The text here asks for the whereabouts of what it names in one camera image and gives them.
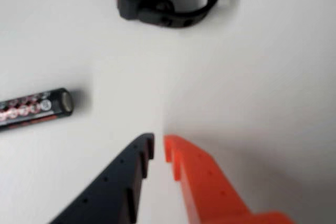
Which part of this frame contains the black plastic ring clip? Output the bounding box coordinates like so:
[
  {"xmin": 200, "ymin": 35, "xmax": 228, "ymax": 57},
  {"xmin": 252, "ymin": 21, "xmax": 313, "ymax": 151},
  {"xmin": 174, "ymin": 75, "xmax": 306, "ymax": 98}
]
[{"xmin": 113, "ymin": 0, "xmax": 224, "ymax": 29}]

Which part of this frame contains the dark navy gripper finger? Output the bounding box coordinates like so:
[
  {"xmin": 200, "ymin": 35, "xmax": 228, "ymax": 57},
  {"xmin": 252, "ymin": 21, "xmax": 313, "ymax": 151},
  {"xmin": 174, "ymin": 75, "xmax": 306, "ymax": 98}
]
[{"xmin": 48, "ymin": 133, "xmax": 155, "ymax": 224}]

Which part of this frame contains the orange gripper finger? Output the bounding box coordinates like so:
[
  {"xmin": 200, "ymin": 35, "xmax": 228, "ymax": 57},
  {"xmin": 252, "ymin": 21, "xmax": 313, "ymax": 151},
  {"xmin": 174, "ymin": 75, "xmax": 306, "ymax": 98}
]
[{"xmin": 163, "ymin": 134, "xmax": 295, "ymax": 224}]

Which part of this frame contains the black AAA battery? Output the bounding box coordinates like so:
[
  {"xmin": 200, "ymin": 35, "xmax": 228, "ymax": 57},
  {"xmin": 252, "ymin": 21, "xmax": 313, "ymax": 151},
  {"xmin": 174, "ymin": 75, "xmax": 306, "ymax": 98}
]
[{"xmin": 0, "ymin": 88, "xmax": 74, "ymax": 132}]

